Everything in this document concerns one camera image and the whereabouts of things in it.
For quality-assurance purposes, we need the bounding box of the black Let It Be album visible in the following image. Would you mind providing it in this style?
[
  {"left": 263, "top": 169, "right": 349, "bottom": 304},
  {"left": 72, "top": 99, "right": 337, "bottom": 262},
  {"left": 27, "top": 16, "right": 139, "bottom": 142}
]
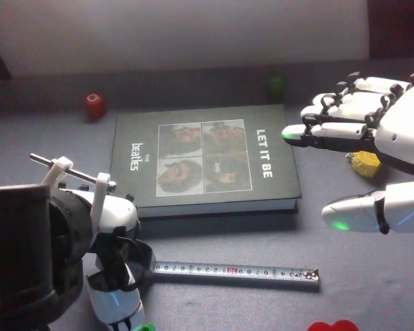
[{"left": 109, "top": 103, "right": 303, "bottom": 220}]

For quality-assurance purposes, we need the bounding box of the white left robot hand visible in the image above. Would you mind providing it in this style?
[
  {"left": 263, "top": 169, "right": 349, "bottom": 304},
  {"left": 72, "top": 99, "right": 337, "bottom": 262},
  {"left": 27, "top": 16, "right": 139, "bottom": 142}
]
[{"left": 84, "top": 188, "right": 157, "bottom": 331}]

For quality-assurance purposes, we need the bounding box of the grey tape measure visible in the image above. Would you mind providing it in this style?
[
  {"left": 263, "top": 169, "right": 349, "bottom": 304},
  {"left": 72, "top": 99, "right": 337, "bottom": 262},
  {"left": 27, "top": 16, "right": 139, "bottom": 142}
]
[{"left": 129, "top": 241, "right": 320, "bottom": 289}]

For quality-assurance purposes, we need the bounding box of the grey table cloth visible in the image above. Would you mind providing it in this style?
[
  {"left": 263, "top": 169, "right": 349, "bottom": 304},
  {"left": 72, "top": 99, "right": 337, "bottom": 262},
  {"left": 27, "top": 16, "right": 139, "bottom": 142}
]
[{"left": 0, "top": 58, "right": 414, "bottom": 331}]

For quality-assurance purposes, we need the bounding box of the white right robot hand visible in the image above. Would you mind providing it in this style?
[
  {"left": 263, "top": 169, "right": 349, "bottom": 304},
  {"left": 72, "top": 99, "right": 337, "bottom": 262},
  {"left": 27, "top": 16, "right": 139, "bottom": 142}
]
[{"left": 281, "top": 71, "right": 414, "bottom": 235}]

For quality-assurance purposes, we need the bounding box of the red toy block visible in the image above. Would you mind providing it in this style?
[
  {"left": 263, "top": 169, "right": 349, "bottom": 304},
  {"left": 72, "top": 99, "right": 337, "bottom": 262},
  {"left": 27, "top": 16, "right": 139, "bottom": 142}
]
[{"left": 83, "top": 92, "right": 108, "bottom": 118}]

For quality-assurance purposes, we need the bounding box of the yellow swirl toy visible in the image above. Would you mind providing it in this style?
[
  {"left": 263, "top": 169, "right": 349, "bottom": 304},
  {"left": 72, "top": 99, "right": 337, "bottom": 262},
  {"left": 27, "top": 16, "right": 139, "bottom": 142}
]
[{"left": 345, "top": 150, "right": 382, "bottom": 179}]

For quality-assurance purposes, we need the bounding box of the red heart toy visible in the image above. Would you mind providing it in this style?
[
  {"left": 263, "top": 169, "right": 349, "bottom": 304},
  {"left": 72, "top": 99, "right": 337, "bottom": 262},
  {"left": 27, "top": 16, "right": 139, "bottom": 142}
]
[{"left": 306, "top": 319, "right": 359, "bottom": 331}]

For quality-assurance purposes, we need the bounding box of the green toy block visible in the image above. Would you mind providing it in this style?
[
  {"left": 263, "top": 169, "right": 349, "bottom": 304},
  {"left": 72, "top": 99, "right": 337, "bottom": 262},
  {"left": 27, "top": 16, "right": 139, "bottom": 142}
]
[{"left": 267, "top": 74, "right": 287, "bottom": 101}]

